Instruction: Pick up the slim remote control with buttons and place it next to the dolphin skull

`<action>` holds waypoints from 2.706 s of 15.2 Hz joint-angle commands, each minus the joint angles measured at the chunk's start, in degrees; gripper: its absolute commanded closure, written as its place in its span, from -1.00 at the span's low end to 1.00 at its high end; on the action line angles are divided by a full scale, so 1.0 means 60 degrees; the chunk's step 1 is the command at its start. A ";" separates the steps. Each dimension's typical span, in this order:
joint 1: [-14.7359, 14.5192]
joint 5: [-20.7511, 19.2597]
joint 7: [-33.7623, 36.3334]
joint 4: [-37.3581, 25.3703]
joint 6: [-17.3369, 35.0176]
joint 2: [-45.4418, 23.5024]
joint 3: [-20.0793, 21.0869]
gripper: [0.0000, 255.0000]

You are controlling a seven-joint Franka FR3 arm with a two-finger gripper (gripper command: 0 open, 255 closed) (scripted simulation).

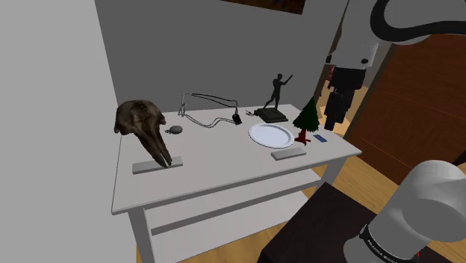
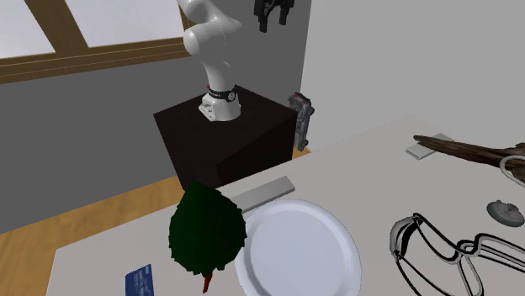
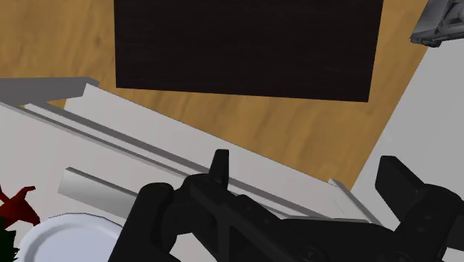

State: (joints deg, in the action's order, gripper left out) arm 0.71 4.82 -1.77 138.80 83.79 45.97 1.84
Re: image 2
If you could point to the grey round lid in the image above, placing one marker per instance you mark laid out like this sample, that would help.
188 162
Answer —
506 214

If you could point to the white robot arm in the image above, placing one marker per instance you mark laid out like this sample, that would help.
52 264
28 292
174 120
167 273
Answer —
215 82

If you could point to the dark robot stand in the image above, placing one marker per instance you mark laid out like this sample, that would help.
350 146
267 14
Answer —
229 147

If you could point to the short grey flat bar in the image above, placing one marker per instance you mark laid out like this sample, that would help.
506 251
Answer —
422 151

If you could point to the wooden framed window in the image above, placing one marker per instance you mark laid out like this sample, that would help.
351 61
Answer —
82 55

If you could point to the brown driftwood piece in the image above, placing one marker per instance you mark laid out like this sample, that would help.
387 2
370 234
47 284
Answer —
471 152

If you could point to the dark green leafy vegetable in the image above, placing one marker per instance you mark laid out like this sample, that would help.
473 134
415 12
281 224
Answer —
207 229

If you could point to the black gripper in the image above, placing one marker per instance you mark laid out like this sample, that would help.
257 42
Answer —
274 4

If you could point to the blue card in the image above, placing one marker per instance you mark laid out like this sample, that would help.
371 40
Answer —
140 282

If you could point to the long grey flat bar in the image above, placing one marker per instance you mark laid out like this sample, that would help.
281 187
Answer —
262 194

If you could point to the grey and red device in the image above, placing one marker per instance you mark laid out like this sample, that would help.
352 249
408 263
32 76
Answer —
302 119

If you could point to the white plate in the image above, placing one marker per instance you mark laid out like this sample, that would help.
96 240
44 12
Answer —
297 250

